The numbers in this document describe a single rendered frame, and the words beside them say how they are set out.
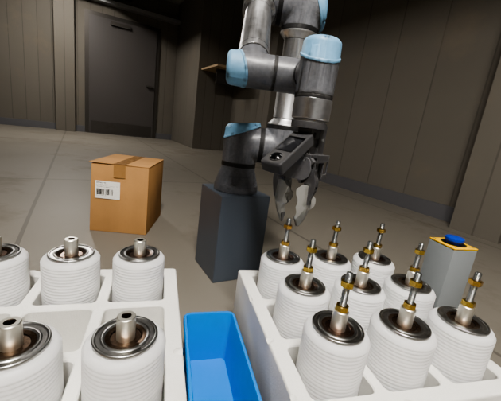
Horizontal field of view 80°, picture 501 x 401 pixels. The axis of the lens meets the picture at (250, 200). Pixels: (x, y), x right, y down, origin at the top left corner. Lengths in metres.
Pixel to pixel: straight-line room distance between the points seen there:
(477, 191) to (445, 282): 1.71
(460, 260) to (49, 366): 0.79
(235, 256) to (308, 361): 0.60
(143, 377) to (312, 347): 0.22
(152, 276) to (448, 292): 0.67
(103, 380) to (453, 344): 0.50
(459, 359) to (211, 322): 0.45
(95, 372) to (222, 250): 0.66
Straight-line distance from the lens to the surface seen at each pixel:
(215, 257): 1.00
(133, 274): 0.60
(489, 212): 2.49
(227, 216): 0.96
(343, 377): 0.49
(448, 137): 2.85
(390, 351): 0.54
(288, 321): 0.57
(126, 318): 0.41
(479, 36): 2.96
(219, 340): 0.74
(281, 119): 0.99
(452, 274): 0.85
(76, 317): 0.63
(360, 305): 0.61
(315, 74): 0.61
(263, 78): 0.70
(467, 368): 0.64
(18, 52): 6.92
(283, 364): 0.52
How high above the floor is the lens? 0.52
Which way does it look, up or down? 14 degrees down
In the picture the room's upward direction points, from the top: 8 degrees clockwise
